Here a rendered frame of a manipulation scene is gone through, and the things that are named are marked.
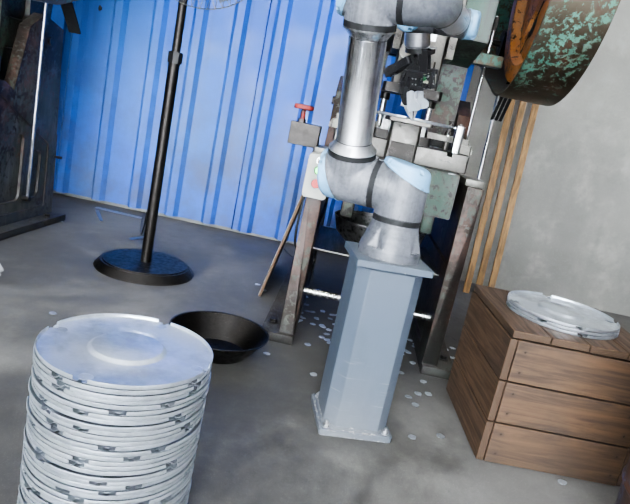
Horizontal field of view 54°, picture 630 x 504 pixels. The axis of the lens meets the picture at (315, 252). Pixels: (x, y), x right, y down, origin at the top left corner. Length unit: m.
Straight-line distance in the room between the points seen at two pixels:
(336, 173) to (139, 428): 0.76
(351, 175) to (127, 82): 2.27
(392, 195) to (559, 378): 0.60
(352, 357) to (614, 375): 0.63
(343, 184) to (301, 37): 1.98
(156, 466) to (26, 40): 2.08
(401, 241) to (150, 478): 0.75
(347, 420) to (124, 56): 2.52
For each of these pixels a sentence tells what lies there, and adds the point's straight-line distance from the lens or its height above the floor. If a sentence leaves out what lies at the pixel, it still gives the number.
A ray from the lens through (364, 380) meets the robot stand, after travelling 1.54.
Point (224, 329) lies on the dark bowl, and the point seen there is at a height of 0.03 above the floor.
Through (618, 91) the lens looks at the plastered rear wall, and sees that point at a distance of 3.62.
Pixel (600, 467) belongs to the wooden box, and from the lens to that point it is 1.78.
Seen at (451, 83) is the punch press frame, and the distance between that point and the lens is 2.42.
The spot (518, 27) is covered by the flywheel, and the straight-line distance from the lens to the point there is 2.56.
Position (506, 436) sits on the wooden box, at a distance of 1.66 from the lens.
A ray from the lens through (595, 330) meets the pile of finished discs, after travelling 1.69.
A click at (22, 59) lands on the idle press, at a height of 0.71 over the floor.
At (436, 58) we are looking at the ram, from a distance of 2.16.
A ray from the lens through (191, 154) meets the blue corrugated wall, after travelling 3.47.
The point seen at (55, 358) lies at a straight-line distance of 1.06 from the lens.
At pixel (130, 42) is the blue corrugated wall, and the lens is 3.58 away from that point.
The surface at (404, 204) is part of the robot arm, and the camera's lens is 1.44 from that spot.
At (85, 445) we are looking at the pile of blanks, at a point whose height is 0.21.
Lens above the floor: 0.76
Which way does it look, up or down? 13 degrees down
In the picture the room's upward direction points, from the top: 12 degrees clockwise
